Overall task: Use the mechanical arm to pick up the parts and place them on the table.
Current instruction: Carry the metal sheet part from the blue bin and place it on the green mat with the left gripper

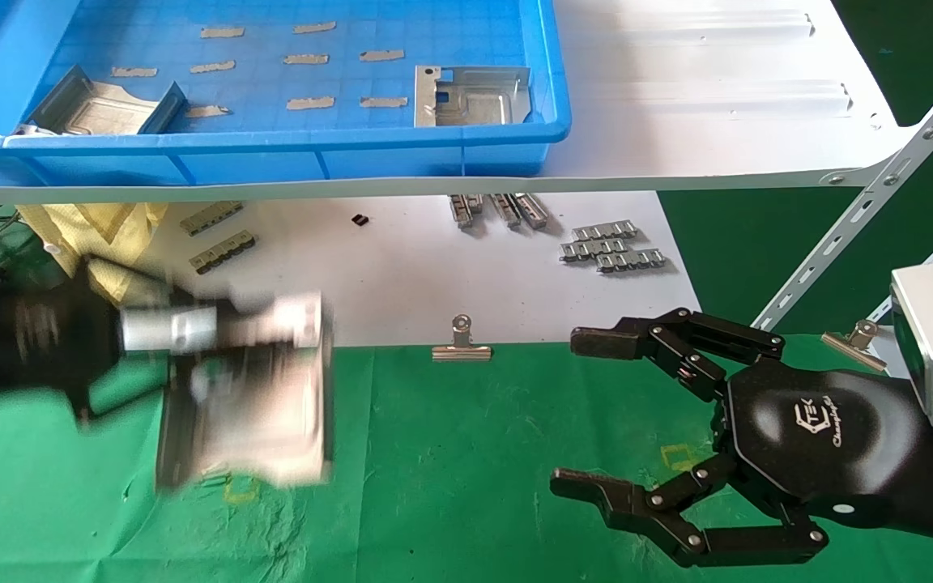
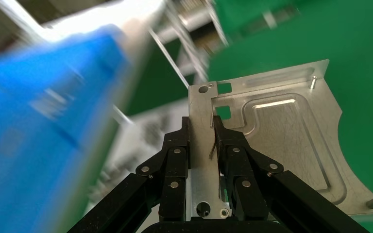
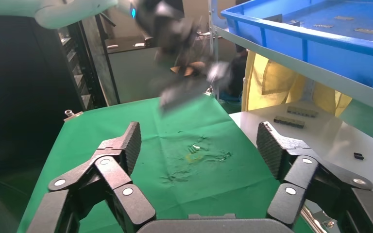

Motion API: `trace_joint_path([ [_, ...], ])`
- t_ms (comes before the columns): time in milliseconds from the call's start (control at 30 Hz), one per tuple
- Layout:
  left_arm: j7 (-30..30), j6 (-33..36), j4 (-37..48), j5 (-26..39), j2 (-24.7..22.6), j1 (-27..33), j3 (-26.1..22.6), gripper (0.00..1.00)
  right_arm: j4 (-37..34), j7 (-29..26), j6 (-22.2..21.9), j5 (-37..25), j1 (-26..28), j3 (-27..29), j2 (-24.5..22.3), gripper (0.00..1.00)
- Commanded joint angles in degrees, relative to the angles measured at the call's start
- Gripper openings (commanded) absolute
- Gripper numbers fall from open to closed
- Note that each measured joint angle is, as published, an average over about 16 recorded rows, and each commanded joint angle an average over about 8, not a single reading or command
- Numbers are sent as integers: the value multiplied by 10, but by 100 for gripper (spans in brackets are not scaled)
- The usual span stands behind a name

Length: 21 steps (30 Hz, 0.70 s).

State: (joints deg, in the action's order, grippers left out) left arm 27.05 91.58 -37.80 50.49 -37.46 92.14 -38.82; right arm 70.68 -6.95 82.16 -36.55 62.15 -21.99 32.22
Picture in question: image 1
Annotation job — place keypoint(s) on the white perforated rack post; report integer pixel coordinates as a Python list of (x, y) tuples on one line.
[(863, 210)]

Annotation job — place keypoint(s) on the stamped sheet metal tray part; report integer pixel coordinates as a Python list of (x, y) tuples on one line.
[(94, 109), (264, 421), (475, 101)]

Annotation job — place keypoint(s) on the yellow cloth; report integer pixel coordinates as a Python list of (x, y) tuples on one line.
[(102, 231)]

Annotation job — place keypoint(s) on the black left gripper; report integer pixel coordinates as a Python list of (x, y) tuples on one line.
[(37, 344)]

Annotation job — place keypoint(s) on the white rack shelf board flat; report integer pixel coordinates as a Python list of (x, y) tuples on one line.
[(402, 283)]

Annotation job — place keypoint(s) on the small metal bracket strip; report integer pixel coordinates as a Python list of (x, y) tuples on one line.
[(211, 218), (465, 209), (223, 252), (604, 231), (594, 248), (533, 210), (505, 209), (631, 260)]

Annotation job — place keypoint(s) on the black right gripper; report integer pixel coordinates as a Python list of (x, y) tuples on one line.
[(823, 437)]

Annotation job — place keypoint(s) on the silver binder clip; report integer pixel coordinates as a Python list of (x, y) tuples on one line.
[(857, 342), (461, 350)]

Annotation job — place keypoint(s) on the green tablecloth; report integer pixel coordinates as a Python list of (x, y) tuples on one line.
[(466, 470)]

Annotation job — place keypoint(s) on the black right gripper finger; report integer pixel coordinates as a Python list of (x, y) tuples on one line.
[(604, 342)]

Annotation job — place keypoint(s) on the white rack shelf board ribbed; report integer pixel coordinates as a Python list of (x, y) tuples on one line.
[(677, 121)]

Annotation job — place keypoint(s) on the masking tape strip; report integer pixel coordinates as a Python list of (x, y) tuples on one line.
[(134, 71), (222, 32), (310, 103), (383, 102), (305, 58), (207, 111), (212, 66), (314, 27), (381, 55)]

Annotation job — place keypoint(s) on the blue plastic bin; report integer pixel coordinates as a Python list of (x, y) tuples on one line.
[(256, 154)]

